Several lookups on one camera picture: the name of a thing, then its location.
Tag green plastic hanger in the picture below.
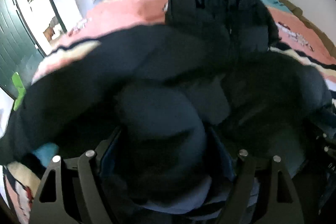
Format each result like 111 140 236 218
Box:
12 72 26 111

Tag dark green door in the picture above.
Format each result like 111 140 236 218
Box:
0 0 45 98

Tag brown cardboard strip by bed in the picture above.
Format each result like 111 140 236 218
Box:
278 0 336 58

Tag dark navy padded jacket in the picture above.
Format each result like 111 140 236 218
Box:
0 0 334 224

